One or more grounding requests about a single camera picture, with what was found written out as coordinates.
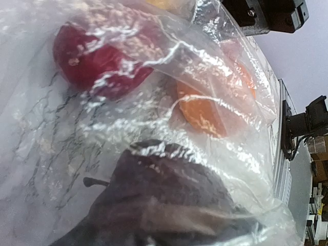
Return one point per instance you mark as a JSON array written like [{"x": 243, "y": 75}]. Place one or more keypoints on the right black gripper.
[{"x": 258, "y": 17}]

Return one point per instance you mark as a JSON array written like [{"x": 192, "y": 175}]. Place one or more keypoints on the clear zip top bag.
[{"x": 54, "y": 135}]

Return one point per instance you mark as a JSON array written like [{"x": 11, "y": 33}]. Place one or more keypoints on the yellow fake lemon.
[{"x": 172, "y": 4}]

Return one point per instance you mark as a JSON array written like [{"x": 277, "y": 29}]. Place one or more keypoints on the orange fake fruit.
[{"x": 203, "y": 114}]

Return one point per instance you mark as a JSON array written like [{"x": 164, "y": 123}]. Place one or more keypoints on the dark red fake fruit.
[{"x": 105, "y": 71}]

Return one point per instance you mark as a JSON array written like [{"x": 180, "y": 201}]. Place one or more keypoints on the brown fake chocolate pastry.
[{"x": 159, "y": 195}]

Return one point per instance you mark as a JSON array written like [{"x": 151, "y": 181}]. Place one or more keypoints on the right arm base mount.
[{"x": 302, "y": 126}]

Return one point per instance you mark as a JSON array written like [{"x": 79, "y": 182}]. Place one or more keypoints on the aluminium front rail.
[{"x": 292, "y": 169}]

